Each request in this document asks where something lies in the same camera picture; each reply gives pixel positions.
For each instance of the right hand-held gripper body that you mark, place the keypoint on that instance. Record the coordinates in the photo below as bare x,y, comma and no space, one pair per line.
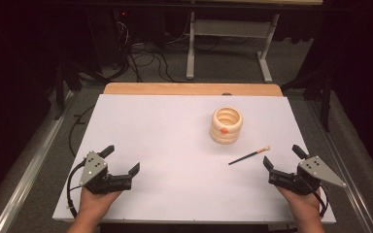
317,170

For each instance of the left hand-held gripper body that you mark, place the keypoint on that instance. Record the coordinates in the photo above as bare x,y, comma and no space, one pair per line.
92,168

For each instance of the person's left hand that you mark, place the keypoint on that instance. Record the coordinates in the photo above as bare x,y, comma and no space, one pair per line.
94,205

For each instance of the person's right hand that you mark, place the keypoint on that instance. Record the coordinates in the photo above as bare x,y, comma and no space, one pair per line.
304,207

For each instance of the white table board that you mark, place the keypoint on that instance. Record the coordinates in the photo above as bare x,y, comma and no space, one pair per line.
175,145

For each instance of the black stand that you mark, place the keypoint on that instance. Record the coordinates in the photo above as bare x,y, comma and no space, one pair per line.
60,93
327,97

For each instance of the wooden table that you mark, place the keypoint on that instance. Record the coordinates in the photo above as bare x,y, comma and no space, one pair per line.
191,88

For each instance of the black computer tower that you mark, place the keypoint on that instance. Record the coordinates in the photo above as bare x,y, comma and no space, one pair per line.
110,35

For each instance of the metal floor rail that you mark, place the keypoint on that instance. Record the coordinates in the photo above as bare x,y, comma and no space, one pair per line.
29,168
343,155

